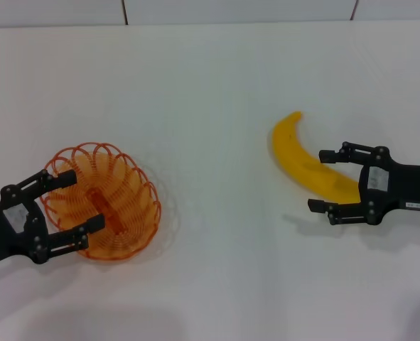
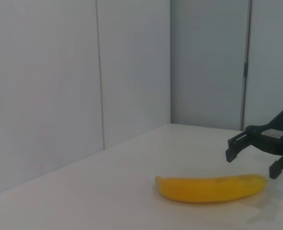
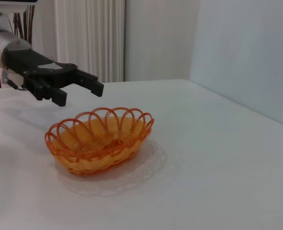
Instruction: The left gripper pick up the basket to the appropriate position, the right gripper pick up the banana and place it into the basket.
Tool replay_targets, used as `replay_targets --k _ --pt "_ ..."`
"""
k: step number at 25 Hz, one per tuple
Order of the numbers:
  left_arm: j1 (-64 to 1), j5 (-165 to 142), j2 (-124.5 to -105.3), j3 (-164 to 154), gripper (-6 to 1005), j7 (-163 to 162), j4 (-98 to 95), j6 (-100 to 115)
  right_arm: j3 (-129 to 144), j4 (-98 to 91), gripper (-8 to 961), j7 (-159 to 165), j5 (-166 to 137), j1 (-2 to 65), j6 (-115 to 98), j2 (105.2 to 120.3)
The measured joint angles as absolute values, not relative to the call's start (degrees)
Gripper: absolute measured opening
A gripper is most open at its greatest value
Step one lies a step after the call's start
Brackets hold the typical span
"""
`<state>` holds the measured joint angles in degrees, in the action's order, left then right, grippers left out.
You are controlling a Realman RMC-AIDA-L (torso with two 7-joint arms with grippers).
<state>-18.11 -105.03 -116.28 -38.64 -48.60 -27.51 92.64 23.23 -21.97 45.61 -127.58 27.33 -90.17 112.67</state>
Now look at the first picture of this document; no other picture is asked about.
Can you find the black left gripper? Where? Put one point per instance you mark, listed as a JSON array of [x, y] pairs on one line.
[[7, 227]]

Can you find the yellow banana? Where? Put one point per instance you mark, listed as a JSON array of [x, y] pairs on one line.
[[291, 149]]

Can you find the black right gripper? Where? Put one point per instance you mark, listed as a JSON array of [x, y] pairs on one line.
[[405, 184]]

